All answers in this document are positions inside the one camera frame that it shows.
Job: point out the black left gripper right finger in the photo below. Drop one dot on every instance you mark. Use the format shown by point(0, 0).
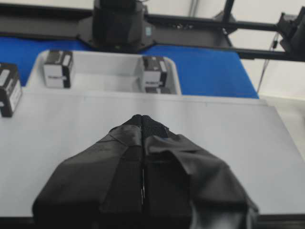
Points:
point(187, 187)

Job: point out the black metal frame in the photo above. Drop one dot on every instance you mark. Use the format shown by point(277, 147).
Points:
point(132, 26)

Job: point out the black white box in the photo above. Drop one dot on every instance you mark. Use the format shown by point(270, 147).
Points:
point(59, 69)
point(10, 89)
point(154, 74)

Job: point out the blue table mat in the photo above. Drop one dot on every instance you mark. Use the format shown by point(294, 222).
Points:
point(201, 71)

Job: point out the white plastic tray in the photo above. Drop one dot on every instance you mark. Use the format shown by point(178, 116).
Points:
point(103, 71)

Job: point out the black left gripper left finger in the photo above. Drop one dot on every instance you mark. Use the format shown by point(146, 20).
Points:
point(99, 188)

